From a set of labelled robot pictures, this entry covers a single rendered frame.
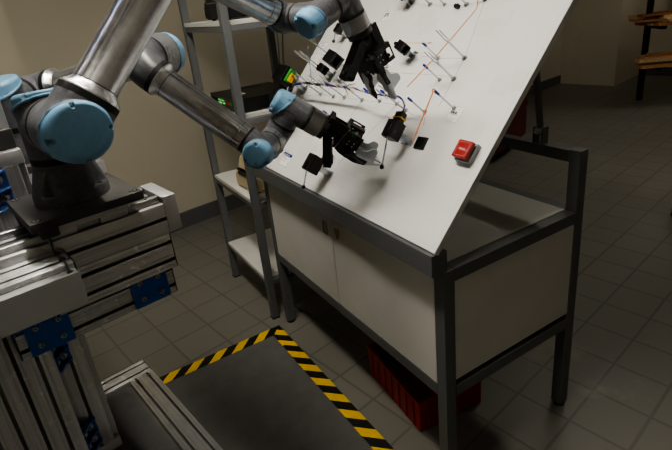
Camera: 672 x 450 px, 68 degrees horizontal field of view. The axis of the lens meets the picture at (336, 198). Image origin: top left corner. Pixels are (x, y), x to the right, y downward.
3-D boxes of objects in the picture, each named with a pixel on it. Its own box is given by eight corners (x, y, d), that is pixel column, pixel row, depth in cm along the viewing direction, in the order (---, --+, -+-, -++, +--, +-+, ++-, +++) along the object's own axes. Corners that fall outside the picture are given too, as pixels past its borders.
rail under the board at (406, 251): (432, 279, 131) (431, 257, 129) (253, 175, 226) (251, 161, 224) (447, 271, 134) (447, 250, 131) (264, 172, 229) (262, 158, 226)
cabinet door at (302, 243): (339, 303, 195) (328, 210, 181) (278, 253, 239) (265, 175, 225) (343, 301, 196) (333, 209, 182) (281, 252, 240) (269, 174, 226)
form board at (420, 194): (256, 161, 225) (253, 160, 224) (366, -35, 228) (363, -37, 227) (438, 256, 130) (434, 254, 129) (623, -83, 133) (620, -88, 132)
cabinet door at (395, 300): (434, 384, 150) (430, 269, 136) (338, 304, 195) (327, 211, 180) (441, 380, 152) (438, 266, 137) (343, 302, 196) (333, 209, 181)
